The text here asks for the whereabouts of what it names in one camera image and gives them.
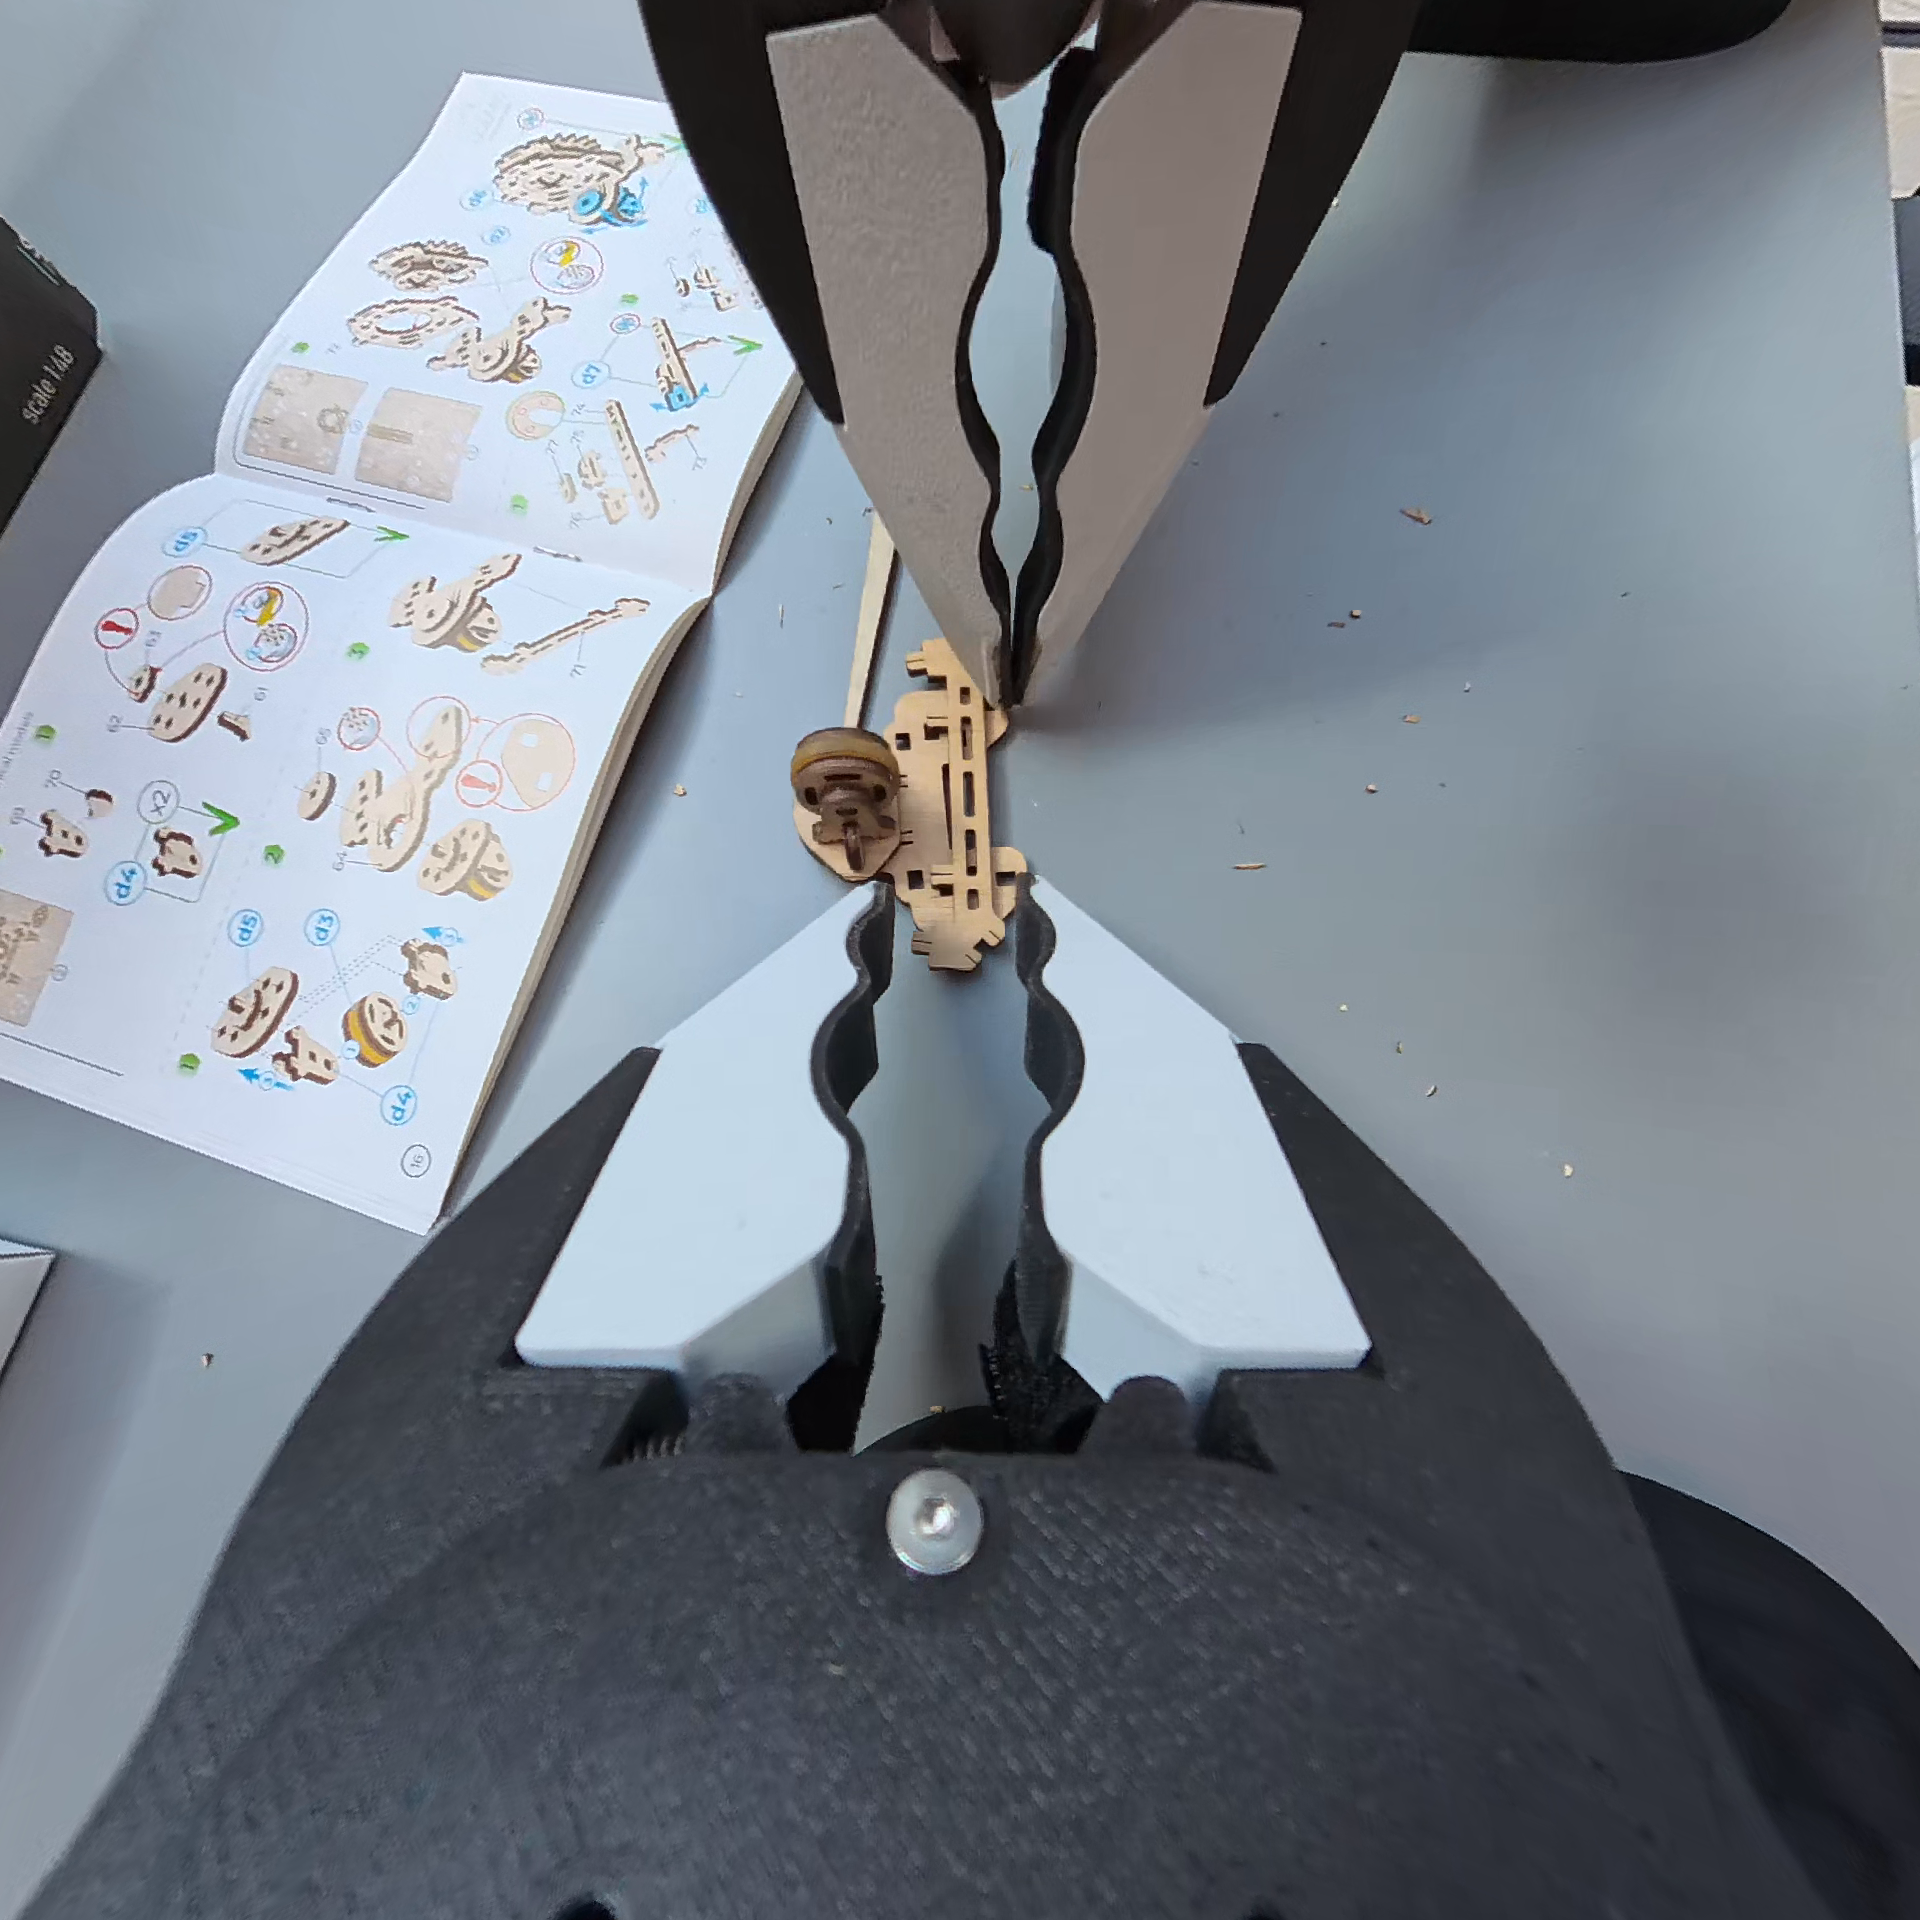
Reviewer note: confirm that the white box with orange rings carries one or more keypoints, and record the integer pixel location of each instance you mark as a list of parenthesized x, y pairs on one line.
[(16, 1304)]

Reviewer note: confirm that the wooden wheel part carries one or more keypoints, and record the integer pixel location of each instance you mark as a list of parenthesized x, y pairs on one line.
[(840, 756)]

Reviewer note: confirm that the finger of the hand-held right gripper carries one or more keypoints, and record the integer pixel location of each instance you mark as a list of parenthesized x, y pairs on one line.
[(886, 301), (1169, 269)]

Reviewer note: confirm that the slotted wooden strip part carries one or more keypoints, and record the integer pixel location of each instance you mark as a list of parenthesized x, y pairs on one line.
[(948, 918)]

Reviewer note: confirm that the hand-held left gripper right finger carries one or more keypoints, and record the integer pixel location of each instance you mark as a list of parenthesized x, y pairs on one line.
[(1185, 1201)]

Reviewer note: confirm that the open instruction booklet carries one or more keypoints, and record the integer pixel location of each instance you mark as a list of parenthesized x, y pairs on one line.
[(377, 633)]

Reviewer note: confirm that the black model kit box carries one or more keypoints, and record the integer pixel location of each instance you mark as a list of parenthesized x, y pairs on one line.
[(38, 360)]

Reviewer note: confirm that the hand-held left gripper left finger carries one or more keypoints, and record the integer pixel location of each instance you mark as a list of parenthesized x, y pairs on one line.
[(705, 1201)]

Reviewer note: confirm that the thin wooden stick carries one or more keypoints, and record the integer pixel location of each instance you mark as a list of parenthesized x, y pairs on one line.
[(870, 633)]

